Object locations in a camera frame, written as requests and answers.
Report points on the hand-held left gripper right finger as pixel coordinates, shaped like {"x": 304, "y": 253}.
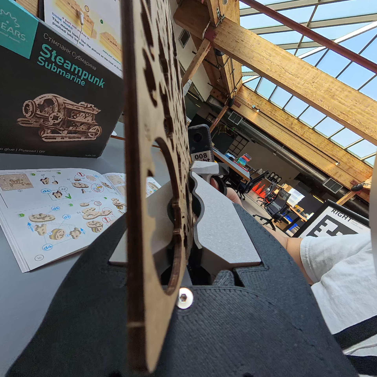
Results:
{"x": 223, "y": 229}

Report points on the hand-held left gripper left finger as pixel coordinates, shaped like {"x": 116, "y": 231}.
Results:
{"x": 159, "y": 223}

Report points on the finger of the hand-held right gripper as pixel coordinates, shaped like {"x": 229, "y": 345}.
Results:
{"x": 204, "y": 168}

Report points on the laser-cut wooden parts sheet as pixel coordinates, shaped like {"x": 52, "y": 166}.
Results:
{"x": 137, "y": 117}

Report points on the person's right forearm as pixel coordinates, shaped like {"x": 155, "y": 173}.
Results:
{"x": 294, "y": 253}

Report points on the grey desk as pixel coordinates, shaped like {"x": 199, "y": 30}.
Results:
{"x": 29, "y": 294}

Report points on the person's right hand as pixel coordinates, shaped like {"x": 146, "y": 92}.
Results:
{"x": 234, "y": 196}

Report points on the long white table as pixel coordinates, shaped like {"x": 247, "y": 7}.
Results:
{"x": 232, "y": 166}

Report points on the stack of coloured trays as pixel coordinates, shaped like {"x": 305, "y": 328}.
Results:
{"x": 244, "y": 159}

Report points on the black office chair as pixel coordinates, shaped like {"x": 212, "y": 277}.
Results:
{"x": 250, "y": 182}
{"x": 276, "y": 206}

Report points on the orange traffic cone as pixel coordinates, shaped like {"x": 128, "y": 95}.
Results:
{"x": 255, "y": 188}
{"x": 261, "y": 189}

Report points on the black hanging lamp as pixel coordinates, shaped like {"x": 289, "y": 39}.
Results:
{"x": 356, "y": 187}
{"x": 219, "y": 53}

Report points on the framed black white marker sign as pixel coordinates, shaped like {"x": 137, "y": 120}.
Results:
{"x": 332, "y": 226}

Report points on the illustrated instruction booklet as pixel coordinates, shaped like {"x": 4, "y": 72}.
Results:
{"x": 44, "y": 235}

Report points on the black model kit box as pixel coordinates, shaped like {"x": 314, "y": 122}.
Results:
{"x": 59, "y": 132}

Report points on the printed instruction sheet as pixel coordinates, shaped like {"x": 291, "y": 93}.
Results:
{"x": 97, "y": 17}

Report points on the wooden document board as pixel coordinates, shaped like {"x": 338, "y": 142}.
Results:
{"x": 28, "y": 6}

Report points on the wall air vent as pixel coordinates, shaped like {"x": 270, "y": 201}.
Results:
{"x": 235, "y": 117}
{"x": 332, "y": 185}

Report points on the grey ventilation duct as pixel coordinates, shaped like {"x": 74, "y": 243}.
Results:
{"x": 288, "y": 154}

